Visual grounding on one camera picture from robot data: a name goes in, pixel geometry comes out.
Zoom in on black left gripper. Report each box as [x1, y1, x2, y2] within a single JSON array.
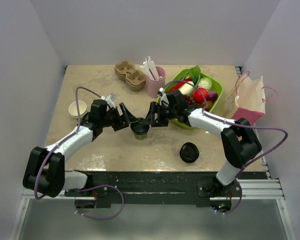
[[100, 102, 138, 132]]

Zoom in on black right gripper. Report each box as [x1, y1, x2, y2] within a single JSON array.
[[142, 101, 178, 128]]

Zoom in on black coffee cup lid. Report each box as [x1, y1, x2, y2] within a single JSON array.
[[130, 117, 150, 135]]

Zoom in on green paper coffee cup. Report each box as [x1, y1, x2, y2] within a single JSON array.
[[133, 133, 148, 140]]

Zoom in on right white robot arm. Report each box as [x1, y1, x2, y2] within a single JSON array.
[[138, 88, 262, 197]]

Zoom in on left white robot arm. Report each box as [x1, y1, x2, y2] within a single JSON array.
[[22, 99, 138, 200]]

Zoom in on pink straw holder cup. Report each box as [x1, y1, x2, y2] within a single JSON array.
[[146, 66, 166, 99]]

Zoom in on red chili pepper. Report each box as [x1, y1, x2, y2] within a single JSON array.
[[170, 78, 191, 91]]

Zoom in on purple grape bunch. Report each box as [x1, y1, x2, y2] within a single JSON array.
[[183, 94, 198, 106]]

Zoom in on white radish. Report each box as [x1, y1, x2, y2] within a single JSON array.
[[178, 81, 194, 96]]

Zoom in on stack of cardboard cup carriers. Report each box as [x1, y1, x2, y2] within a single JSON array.
[[114, 60, 147, 92]]

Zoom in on red apple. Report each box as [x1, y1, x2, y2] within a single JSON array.
[[192, 87, 209, 104]]

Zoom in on long green beans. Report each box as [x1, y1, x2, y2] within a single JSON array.
[[165, 75, 201, 96]]

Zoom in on white wrapped straws bundle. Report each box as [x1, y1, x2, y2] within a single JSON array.
[[140, 56, 162, 81]]

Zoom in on green leafy herb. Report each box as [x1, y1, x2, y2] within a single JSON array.
[[188, 65, 201, 84]]

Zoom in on green cabbage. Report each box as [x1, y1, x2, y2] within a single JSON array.
[[197, 77, 213, 91]]

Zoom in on purple onion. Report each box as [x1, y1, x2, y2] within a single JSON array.
[[207, 91, 219, 102]]

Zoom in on green plastic tray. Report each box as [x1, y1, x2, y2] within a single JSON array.
[[170, 68, 224, 130]]

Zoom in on pink paper gift bag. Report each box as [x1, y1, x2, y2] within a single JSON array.
[[219, 71, 279, 125]]

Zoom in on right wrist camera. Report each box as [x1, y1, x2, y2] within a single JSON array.
[[157, 87, 169, 104]]

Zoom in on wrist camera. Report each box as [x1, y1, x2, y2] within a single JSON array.
[[157, 87, 169, 104], [101, 93, 117, 108]]

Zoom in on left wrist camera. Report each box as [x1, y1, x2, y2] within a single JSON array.
[[101, 93, 117, 108]]

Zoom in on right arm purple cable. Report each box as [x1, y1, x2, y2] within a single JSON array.
[[159, 80, 289, 180]]

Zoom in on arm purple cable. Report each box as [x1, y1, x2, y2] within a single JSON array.
[[34, 86, 108, 200], [159, 80, 289, 180]]

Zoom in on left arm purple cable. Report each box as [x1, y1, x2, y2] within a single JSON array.
[[34, 86, 108, 200]]

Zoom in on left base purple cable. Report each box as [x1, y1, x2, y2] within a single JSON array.
[[74, 185, 125, 221]]

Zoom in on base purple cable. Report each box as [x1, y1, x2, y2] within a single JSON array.
[[213, 183, 244, 216], [74, 185, 125, 221]]

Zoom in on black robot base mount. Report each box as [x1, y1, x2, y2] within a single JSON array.
[[64, 170, 243, 209]]

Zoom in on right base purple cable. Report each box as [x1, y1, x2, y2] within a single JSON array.
[[213, 183, 244, 216]]

